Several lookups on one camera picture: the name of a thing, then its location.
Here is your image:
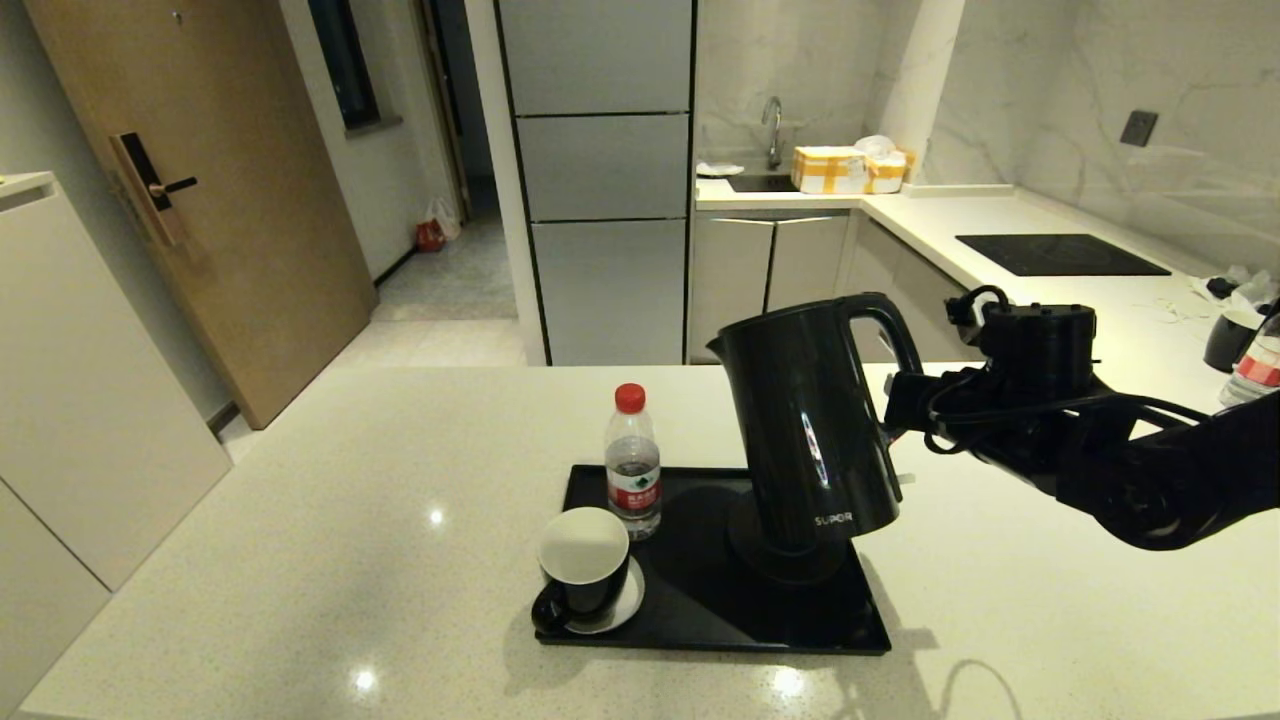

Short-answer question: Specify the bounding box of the black electric kettle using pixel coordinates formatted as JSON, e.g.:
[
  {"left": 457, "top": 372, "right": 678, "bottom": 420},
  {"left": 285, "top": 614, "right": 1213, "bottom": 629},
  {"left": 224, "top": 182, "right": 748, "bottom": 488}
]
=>
[{"left": 706, "top": 292, "right": 924, "bottom": 557}]

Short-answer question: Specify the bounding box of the water bottle red label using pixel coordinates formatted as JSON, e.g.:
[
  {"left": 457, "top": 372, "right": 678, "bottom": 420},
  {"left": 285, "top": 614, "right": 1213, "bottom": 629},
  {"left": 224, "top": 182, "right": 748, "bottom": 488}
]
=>
[{"left": 1218, "top": 310, "right": 1280, "bottom": 409}]

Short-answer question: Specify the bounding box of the round black kettle base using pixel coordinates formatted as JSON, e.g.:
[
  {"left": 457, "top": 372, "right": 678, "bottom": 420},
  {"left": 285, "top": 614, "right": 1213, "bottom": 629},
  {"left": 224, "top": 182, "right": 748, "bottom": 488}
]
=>
[{"left": 727, "top": 490, "right": 852, "bottom": 587}]

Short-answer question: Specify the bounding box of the red-capped bottle, low water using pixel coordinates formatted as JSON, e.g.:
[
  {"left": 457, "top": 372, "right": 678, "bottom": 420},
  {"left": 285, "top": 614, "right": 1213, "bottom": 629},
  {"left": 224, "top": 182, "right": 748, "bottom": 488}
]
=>
[{"left": 605, "top": 383, "right": 663, "bottom": 542}]

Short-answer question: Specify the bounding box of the black cup white inside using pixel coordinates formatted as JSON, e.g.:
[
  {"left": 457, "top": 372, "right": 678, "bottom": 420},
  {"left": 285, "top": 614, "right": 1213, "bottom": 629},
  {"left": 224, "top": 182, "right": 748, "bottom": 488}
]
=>
[{"left": 531, "top": 507, "right": 632, "bottom": 634}]

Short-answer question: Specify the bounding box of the black induction cooktop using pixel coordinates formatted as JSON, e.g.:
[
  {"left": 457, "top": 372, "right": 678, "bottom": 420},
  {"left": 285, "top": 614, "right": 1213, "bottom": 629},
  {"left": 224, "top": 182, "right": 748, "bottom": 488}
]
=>
[{"left": 955, "top": 233, "right": 1172, "bottom": 278}]

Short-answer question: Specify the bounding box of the grey drawer cabinet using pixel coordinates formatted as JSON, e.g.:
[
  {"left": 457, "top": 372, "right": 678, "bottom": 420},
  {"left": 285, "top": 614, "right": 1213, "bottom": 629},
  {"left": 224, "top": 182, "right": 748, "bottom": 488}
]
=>
[{"left": 830, "top": 220, "right": 991, "bottom": 363}]

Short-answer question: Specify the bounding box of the black mug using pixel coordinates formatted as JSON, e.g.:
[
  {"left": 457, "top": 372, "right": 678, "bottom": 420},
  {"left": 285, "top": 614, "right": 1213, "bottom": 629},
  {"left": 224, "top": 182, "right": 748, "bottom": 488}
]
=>
[{"left": 1203, "top": 308, "right": 1267, "bottom": 374}]

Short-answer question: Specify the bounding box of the crumpled clear wrapper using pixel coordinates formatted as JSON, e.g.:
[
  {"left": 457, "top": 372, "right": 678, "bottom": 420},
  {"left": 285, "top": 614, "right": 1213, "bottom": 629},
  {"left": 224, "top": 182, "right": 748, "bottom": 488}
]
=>
[{"left": 1190, "top": 266, "right": 1280, "bottom": 313}]

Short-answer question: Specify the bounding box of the small box yellow tape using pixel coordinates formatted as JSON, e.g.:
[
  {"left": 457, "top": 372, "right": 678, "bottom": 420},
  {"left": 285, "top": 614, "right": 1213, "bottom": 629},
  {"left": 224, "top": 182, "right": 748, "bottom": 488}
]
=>
[{"left": 865, "top": 150, "right": 916, "bottom": 195}]

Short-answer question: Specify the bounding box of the grey lower cabinet door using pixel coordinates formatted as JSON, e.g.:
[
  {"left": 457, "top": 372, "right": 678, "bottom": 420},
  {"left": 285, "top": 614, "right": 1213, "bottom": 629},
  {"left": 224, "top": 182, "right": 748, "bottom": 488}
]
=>
[
  {"left": 765, "top": 214, "right": 852, "bottom": 313},
  {"left": 690, "top": 216, "right": 777, "bottom": 363}
]

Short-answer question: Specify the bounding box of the large box yellow tape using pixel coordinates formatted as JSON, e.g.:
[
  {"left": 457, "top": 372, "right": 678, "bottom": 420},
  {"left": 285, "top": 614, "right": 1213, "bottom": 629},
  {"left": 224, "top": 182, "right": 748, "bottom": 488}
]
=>
[{"left": 791, "top": 146, "right": 870, "bottom": 195}]

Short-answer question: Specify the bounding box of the chrome faucet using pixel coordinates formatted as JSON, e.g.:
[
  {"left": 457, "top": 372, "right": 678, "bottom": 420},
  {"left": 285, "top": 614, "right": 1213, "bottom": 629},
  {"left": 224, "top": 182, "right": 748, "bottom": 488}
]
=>
[{"left": 760, "top": 96, "right": 785, "bottom": 171}]

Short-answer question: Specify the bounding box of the black rectangular tray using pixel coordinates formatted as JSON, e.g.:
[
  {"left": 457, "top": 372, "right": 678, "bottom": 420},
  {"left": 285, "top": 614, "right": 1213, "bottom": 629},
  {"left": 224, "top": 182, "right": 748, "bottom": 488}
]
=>
[{"left": 533, "top": 464, "right": 893, "bottom": 656}]

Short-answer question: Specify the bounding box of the white saucer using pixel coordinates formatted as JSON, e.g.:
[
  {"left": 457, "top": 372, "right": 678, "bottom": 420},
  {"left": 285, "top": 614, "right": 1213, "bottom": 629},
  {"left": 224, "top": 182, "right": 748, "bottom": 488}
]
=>
[{"left": 545, "top": 555, "right": 646, "bottom": 636}]

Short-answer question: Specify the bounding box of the tall grey cabinet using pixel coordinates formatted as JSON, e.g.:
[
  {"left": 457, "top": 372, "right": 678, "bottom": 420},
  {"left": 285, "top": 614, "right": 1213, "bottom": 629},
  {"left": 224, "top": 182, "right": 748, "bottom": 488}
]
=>
[{"left": 495, "top": 0, "right": 697, "bottom": 367}]

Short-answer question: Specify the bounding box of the dark window pane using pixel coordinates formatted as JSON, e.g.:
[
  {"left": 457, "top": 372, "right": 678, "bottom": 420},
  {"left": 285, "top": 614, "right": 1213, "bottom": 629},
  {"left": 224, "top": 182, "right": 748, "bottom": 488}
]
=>
[{"left": 307, "top": 0, "right": 403, "bottom": 137}]

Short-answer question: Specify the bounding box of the wooden door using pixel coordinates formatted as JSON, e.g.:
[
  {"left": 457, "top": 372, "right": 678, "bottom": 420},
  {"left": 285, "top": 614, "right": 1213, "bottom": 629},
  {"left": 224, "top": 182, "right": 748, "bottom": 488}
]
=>
[{"left": 22, "top": 0, "right": 379, "bottom": 431}]

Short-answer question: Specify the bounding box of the white side cabinet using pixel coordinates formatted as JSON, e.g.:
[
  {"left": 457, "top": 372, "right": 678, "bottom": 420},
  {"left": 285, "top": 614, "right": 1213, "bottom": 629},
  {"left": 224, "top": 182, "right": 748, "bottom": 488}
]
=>
[{"left": 0, "top": 172, "right": 234, "bottom": 693}]

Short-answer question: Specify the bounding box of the black door lock handle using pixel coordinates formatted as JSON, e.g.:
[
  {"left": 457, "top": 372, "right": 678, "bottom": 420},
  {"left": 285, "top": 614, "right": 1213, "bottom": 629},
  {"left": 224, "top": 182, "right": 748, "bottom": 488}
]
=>
[{"left": 110, "top": 132, "right": 199, "bottom": 248}]

